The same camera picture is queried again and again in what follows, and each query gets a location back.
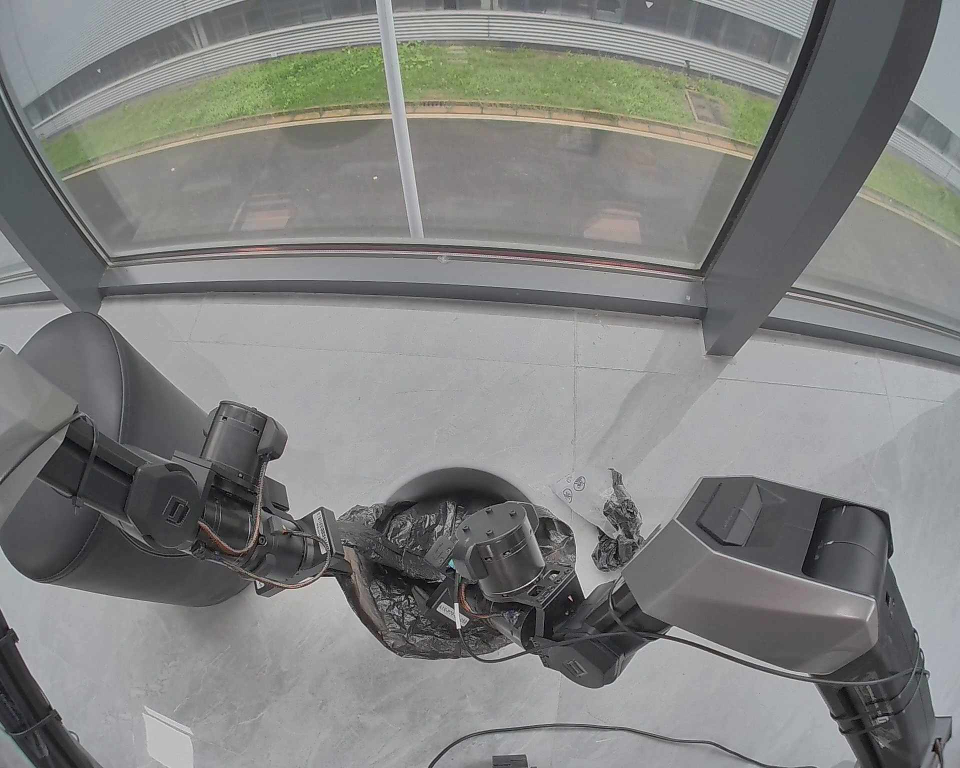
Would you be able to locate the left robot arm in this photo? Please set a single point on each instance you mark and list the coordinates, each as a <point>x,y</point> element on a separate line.
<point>105,469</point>

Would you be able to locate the dark grey round chair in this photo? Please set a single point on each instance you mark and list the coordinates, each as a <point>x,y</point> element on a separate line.
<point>112,420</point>

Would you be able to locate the window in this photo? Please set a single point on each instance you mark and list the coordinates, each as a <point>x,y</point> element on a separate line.
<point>225,187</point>

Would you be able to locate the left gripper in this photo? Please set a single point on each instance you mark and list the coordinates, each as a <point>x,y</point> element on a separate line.
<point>300,559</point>

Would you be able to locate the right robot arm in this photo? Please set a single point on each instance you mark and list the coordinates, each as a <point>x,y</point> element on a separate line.
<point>750,570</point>

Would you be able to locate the crumpled black plastic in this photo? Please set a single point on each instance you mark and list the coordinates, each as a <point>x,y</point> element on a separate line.
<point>619,517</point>

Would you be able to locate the white trash bin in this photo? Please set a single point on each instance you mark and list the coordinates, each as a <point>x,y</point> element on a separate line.
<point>450,487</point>

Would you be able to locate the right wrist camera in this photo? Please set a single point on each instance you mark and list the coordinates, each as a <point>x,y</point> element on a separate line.
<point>442,553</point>

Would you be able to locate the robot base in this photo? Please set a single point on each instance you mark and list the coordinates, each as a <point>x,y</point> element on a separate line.
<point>514,761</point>

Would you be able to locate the clear printed wrapper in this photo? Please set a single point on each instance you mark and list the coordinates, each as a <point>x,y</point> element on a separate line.
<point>574,491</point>

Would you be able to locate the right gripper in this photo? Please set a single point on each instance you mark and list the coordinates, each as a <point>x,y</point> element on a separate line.
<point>450,607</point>

